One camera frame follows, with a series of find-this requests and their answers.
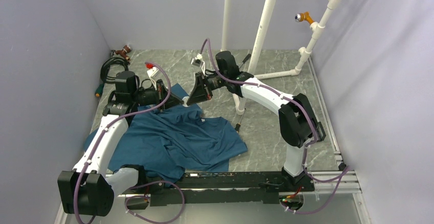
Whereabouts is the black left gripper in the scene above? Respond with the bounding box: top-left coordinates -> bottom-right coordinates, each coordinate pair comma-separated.
132,79 -> 184,113

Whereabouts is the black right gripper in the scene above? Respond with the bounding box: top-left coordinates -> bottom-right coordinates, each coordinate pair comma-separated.
187,72 -> 228,105

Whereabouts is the round white brooch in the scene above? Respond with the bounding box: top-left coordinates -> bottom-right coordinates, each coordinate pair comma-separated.
182,96 -> 189,103

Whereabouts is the blue t-shirt garment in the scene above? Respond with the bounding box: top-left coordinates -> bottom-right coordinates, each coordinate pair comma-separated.
83,82 -> 249,185

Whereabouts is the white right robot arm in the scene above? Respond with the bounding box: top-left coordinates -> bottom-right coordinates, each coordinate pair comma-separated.
185,51 -> 326,191

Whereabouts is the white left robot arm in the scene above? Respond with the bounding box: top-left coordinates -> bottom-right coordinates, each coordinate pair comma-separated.
57,71 -> 184,217

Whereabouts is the orange hook peg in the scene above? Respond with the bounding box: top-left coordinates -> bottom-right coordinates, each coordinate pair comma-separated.
294,12 -> 315,25

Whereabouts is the white PVC pipe rack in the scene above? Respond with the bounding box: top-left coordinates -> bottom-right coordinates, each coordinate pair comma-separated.
220,0 -> 351,116

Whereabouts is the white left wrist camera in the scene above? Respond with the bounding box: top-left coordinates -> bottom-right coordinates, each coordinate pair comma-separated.
145,63 -> 159,87

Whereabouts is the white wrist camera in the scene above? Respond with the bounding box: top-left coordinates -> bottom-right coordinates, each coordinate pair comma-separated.
145,63 -> 159,87
190,54 -> 206,75

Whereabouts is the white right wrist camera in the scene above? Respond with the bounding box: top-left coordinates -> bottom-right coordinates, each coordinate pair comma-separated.
190,54 -> 206,75

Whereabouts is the black handled screwdriver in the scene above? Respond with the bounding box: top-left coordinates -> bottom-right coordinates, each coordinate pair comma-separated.
234,114 -> 244,133

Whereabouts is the black coiled cable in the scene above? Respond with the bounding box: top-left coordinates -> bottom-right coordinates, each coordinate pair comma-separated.
95,56 -> 131,98

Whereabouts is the black handled hammer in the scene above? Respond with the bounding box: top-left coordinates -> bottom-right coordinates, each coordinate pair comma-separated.
239,53 -> 251,69

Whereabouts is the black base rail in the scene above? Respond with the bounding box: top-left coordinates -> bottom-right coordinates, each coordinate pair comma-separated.
123,171 -> 315,207

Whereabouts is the black open frame box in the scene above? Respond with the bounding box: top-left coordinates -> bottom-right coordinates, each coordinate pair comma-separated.
316,122 -> 327,142

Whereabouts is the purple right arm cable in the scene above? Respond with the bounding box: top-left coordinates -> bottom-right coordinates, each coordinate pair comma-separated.
200,38 -> 351,215

